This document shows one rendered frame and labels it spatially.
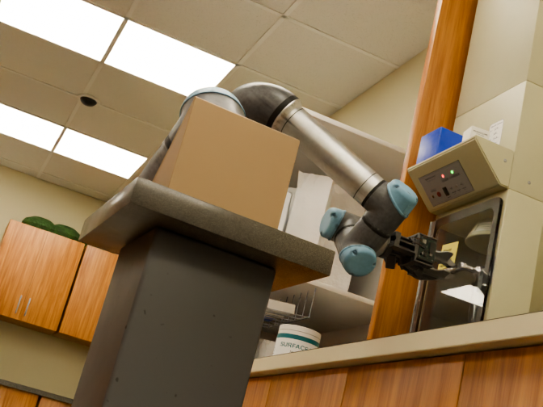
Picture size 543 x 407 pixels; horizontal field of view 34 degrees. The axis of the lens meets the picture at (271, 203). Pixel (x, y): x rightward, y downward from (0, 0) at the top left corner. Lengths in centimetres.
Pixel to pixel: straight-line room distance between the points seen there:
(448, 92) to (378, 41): 149
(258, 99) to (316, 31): 220
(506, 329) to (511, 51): 114
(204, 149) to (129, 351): 34
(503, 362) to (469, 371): 10
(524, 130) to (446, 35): 56
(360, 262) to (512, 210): 46
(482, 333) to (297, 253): 39
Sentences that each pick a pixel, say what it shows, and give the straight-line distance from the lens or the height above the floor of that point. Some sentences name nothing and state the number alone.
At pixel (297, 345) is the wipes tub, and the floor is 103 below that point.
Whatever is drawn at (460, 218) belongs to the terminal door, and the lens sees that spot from 231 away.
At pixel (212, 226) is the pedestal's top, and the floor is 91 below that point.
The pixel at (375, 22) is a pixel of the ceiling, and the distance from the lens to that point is 398.
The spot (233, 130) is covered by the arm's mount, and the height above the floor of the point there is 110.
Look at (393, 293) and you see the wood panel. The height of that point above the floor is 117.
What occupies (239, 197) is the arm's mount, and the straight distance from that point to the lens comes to 137.
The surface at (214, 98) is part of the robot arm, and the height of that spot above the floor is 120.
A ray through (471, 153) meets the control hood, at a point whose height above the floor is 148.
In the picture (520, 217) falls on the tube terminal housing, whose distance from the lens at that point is 220.
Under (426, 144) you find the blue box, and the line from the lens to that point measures 241.
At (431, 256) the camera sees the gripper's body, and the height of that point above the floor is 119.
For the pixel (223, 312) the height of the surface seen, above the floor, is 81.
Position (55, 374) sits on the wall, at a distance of 734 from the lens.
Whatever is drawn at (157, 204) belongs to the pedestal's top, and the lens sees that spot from 123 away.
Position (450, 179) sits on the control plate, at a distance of 231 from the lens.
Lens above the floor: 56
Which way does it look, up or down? 19 degrees up
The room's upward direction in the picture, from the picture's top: 15 degrees clockwise
